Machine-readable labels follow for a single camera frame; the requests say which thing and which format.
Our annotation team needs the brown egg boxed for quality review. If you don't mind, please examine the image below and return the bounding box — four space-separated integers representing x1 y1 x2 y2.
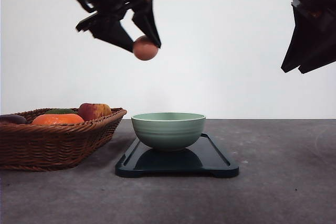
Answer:
133 35 160 61

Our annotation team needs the green lime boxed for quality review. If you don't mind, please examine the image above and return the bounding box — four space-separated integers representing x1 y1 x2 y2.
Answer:
46 109 76 114

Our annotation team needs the light green ceramic bowl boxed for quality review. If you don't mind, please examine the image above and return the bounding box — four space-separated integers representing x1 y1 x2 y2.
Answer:
131 112 206 152

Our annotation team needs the brown wicker basket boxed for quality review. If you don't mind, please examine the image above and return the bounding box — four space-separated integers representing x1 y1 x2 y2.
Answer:
0 108 127 171

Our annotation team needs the orange mandarin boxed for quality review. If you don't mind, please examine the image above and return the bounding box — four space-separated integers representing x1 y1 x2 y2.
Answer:
33 113 84 125

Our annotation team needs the dark rectangular tray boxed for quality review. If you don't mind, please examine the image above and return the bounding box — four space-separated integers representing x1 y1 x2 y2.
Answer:
115 133 239 178

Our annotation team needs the red yellow apple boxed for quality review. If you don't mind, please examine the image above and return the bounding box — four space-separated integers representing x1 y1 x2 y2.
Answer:
79 102 112 121

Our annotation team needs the dark purple plum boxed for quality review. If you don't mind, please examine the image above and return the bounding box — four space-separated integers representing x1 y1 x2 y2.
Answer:
0 114 27 124

